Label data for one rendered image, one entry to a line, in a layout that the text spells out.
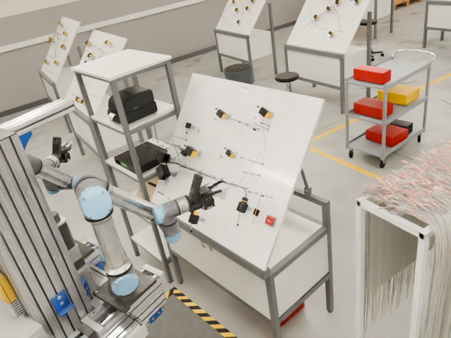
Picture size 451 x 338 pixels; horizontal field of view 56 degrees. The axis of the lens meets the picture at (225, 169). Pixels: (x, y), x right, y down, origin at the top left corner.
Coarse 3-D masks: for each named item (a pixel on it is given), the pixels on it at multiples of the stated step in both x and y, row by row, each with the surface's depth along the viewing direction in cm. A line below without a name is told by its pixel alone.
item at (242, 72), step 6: (228, 66) 689; (234, 66) 684; (240, 66) 678; (246, 66) 674; (228, 72) 665; (234, 72) 661; (240, 72) 659; (246, 72) 664; (228, 78) 672; (234, 78) 666; (240, 78) 665; (246, 78) 668; (252, 78) 685
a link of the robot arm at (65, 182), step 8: (32, 160) 207; (40, 160) 212; (32, 168) 207; (40, 168) 211; (48, 168) 218; (40, 176) 217; (48, 176) 220; (56, 176) 225; (64, 176) 231; (72, 176) 241; (64, 184) 234; (72, 184) 238
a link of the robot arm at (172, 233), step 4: (160, 224) 191; (172, 224) 184; (176, 224) 186; (160, 228) 191; (164, 228) 185; (168, 228) 185; (172, 228) 185; (176, 228) 186; (164, 232) 187; (168, 232) 186; (172, 232) 186; (176, 232) 187; (180, 232) 190; (164, 236) 189; (168, 236) 187; (172, 236) 187; (176, 236) 188; (180, 236) 190; (168, 240) 188; (172, 240) 188; (176, 240) 189
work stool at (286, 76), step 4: (284, 72) 601; (288, 72) 598; (292, 72) 595; (296, 72) 593; (276, 76) 591; (280, 76) 588; (284, 76) 586; (288, 76) 583; (292, 76) 580; (296, 76) 580; (276, 80) 586; (280, 80) 579; (284, 80) 576; (288, 80) 575; (292, 80) 576; (288, 84) 593; (288, 88) 596
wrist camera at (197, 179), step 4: (196, 176) 186; (200, 176) 185; (196, 180) 185; (200, 180) 185; (192, 184) 188; (196, 184) 185; (200, 184) 186; (192, 188) 187; (196, 188) 185; (192, 192) 187; (196, 192) 186; (192, 196) 186; (196, 196) 187; (196, 200) 187
